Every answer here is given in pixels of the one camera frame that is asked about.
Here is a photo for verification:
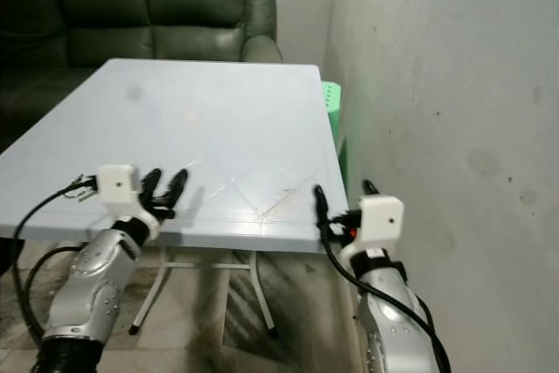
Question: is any white rectangular table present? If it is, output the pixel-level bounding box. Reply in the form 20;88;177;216
0;58;347;255

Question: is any green plastic chair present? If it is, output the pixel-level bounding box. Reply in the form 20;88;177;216
321;80;344;152

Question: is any black round object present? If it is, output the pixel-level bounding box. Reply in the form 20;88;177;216
0;237;26;278

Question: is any dark green leather sofa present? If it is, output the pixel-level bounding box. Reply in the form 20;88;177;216
0;0;285;152

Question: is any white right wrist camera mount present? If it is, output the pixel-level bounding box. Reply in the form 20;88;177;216
340;195;405;262

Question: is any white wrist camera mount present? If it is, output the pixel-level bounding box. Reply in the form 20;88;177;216
340;195;405;262
95;163;168;239

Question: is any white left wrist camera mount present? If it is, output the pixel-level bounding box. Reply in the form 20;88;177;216
95;163;168;239

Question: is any white metal table frame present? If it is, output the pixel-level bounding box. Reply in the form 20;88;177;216
128;247;361;373

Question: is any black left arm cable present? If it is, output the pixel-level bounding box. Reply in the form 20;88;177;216
12;181;99;348

